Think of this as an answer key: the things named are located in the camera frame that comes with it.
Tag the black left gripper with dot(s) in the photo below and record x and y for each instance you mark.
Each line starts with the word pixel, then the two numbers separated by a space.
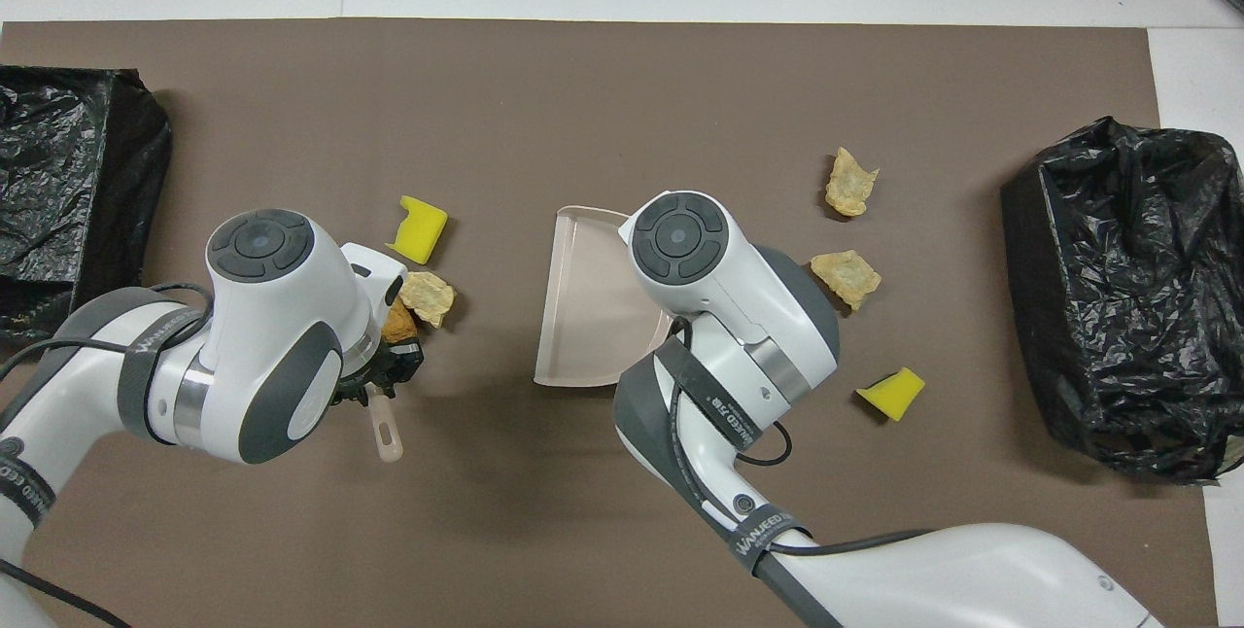
pixel 394 366

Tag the beige plastic dustpan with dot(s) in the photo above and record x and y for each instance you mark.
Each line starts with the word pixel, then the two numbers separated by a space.
pixel 583 317

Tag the yellow sponge block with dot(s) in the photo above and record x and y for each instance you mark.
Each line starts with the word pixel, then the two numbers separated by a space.
pixel 420 231

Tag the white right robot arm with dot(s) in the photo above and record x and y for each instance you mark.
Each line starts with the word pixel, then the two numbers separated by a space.
pixel 719 278

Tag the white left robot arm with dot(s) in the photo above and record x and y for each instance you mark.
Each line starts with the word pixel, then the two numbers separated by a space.
pixel 272 317

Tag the brown table mat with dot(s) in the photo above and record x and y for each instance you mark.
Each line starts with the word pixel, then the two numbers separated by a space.
pixel 583 84

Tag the yellow sponge wedge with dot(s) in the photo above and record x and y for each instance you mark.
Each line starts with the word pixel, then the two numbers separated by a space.
pixel 892 395

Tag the black bag lined bin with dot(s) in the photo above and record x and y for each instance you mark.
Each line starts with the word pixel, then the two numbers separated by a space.
pixel 58 171
pixel 1118 317

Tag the brown bread roll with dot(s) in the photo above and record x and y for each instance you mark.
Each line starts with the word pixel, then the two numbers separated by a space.
pixel 399 324

